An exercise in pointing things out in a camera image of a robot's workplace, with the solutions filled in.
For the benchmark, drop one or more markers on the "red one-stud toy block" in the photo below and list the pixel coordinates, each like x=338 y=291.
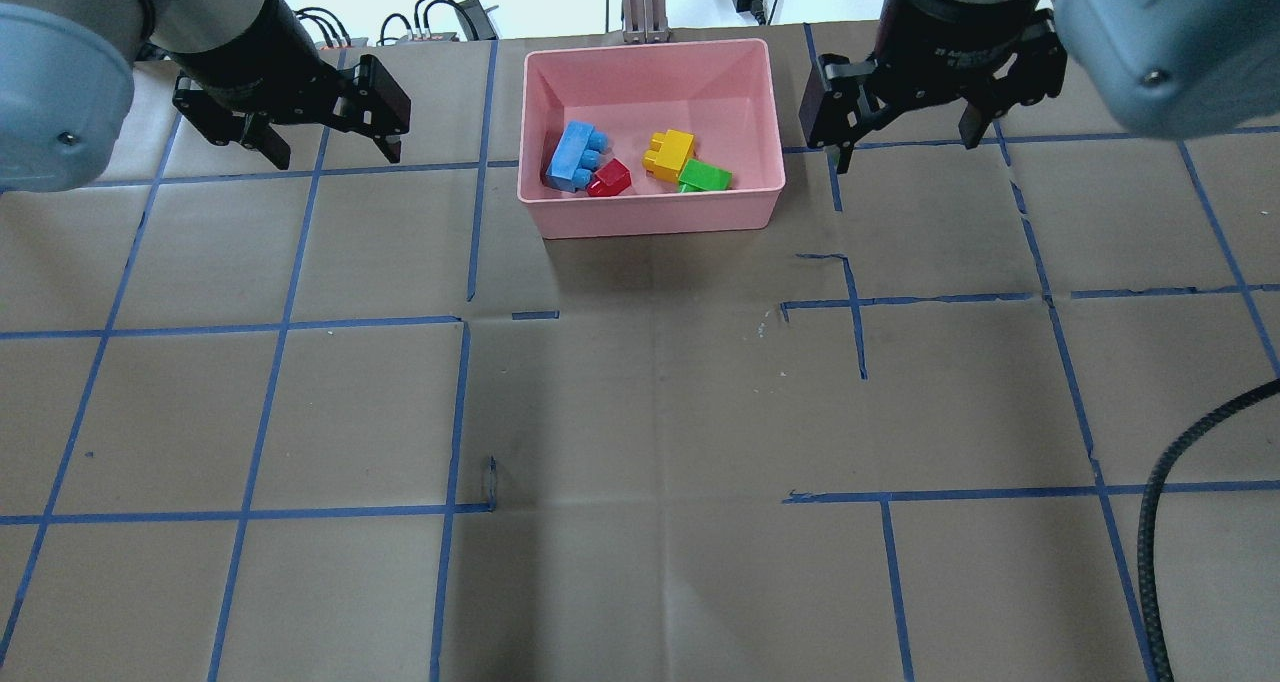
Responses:
x=612 y=179

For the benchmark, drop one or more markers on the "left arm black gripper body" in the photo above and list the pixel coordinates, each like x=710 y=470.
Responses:
x=252 y=60

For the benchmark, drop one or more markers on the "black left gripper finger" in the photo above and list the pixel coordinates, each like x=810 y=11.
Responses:
x=370 y=102

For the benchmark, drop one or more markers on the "blue three-stud toy block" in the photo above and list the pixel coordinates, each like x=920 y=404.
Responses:
x=578 y=155

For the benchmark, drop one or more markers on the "pink plastic box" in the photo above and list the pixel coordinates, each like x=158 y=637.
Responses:
x=720 y=91

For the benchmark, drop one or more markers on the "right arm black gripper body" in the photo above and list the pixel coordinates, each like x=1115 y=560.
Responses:
x=948 y=42

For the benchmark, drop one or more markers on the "aluminium profile post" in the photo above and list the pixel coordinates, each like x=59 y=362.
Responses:
x=645 y=22

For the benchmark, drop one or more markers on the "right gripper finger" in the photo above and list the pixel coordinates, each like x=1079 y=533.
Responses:
x=838 y=108

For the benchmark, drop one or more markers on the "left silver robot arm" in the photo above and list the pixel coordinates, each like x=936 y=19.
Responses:
x=68 y=84

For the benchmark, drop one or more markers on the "green two-stud toy block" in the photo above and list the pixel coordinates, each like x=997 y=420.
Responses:
x=701 y=177

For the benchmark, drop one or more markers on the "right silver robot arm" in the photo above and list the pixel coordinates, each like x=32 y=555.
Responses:
x=1165 y=69

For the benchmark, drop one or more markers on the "yellow two-stud toy block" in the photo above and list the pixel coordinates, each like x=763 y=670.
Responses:
x=668 y=153

